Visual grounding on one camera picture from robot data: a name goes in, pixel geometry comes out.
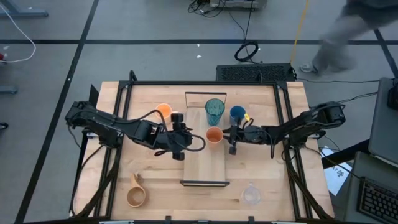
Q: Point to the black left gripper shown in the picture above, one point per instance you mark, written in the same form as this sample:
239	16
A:
178	138

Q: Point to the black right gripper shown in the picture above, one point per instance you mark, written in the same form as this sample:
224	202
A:
248	135

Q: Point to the peach plastic tumbler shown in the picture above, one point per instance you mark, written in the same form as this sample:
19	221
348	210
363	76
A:
214	135

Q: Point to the blue plastic cup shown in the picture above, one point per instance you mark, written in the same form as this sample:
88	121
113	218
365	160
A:
237	112

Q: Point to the teal faceted glass tumbler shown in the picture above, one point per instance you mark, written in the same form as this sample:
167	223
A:
214	109

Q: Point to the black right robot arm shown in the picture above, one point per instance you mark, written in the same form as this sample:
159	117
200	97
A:
311	119

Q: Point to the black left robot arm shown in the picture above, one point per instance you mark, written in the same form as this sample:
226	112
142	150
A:
105	124

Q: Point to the yellow tag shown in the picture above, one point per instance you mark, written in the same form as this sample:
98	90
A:
247	117

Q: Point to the black vented computer case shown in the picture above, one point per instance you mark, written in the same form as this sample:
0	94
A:
255	72

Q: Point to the black table side brace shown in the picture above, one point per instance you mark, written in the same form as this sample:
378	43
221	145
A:
94	93
345	155

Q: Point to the white paper sheet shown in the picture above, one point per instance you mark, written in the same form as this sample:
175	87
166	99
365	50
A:
337	180

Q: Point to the grey power strip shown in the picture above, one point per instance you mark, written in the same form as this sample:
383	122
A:
236	4

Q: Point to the grey side desk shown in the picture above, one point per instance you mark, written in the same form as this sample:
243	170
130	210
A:
354	193

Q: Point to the person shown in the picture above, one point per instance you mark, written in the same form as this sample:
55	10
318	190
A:
335	43

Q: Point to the grey flat panel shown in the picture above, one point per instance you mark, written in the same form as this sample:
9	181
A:
382	130

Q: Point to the black keyboard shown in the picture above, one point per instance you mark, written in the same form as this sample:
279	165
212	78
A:
379	202

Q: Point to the grey furniture foot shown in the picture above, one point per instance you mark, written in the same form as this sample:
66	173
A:
7	89

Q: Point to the grey furniture base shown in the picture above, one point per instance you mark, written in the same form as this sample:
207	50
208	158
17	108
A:
28	13

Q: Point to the wooden shelf with black frame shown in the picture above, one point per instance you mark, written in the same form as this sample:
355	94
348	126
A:
203	168

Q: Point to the black metal table frame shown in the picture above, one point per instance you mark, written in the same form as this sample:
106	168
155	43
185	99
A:
202	83

